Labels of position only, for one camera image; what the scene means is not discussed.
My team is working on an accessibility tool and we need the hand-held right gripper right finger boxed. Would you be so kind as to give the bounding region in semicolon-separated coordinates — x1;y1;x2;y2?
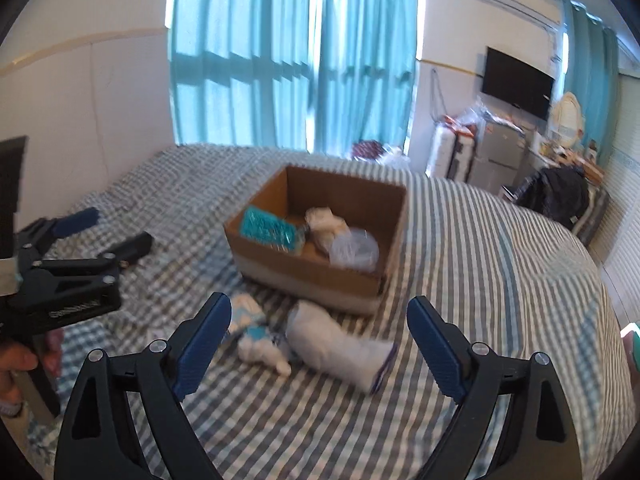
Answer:
406;296;583;480

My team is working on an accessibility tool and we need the narrow teal curtain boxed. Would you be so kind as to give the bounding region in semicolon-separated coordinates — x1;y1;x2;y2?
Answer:
560;0;622;171

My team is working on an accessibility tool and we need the small white blue toy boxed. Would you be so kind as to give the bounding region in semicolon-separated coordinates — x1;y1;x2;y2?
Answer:
237;324;293;377

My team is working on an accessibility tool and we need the white plastic bag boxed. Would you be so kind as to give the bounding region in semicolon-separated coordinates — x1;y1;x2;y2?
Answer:
381;147;412;172

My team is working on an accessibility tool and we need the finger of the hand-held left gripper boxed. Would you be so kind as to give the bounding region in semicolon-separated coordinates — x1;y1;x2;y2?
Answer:
16;207;101;262
30;231;153;300

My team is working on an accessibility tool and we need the white crumpled cloth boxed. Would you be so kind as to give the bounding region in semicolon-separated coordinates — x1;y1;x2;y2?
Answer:
305;206;352;250

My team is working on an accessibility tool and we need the white standing fan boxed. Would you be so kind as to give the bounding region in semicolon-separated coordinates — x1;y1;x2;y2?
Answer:
550;91;586;137

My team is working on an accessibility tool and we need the cluttered wooden desk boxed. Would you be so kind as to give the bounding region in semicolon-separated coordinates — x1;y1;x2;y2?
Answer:
534;135;610;183

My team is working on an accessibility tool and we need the white paper roll pack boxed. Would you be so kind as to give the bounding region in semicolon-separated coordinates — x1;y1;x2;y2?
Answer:
425;121;481;181

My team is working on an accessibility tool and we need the black jacket on chair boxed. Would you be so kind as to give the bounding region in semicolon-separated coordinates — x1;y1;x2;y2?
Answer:
514;166;591;229

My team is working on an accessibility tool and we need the clear plastic bag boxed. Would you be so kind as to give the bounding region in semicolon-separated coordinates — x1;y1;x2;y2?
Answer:
327;227;381;274

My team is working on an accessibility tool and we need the black wall television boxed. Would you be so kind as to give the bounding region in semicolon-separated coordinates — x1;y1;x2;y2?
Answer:
481;46;556;122

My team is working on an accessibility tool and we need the clear plastic bags pile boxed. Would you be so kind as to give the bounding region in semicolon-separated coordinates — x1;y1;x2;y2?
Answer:
444;99;526;135

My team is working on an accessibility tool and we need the grey small fridge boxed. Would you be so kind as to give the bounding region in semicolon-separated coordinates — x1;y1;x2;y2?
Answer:
472;122;535;196

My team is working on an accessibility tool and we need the red patterned bag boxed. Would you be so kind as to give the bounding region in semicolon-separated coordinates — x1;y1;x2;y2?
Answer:
352;141;385;162

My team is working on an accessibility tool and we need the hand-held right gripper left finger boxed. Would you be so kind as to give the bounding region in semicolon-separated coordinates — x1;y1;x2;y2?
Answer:
54;292;233;480

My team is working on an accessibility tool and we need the person's left hand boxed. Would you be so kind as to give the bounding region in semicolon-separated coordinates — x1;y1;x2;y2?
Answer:
0;327;63;386

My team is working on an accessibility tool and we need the wide teal window curtain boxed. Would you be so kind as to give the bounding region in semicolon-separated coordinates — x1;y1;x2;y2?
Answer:
167;0;427;157

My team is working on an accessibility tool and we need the brown cardboard box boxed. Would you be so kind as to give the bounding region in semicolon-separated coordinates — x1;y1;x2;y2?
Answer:
223;164;408;317

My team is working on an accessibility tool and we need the teal patterned packet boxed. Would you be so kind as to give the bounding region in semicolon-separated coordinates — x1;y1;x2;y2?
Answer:
240;206;307;256

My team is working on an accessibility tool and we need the white and teal cloth bundle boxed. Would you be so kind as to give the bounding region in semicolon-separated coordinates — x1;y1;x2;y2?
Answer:
226;292;269;337

